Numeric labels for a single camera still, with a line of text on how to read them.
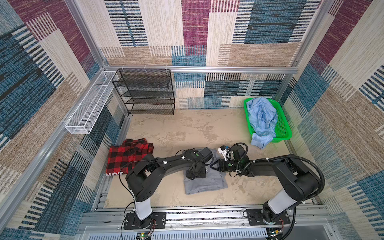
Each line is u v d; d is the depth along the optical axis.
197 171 0.74
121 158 0.92
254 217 0.73
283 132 1.02
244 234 0.70
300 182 0.46
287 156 0.52
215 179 0.83
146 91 1.10
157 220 0.73
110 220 0.76
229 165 0.80
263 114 1.05
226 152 0.85
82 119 0.71
